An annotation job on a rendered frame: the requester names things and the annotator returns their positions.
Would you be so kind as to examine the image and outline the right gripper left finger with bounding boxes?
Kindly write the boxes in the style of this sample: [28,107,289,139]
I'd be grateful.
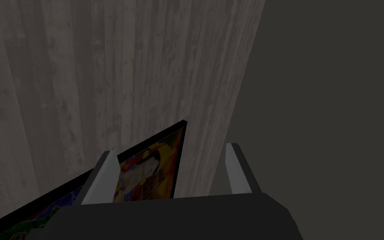
[74,150,122,205]

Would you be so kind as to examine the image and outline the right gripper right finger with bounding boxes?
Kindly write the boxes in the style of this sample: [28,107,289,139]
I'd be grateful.
[225,142,262,195]

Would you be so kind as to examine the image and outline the colourful black-framed picture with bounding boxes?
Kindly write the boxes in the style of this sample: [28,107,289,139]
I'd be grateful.
[0,120,188,240]

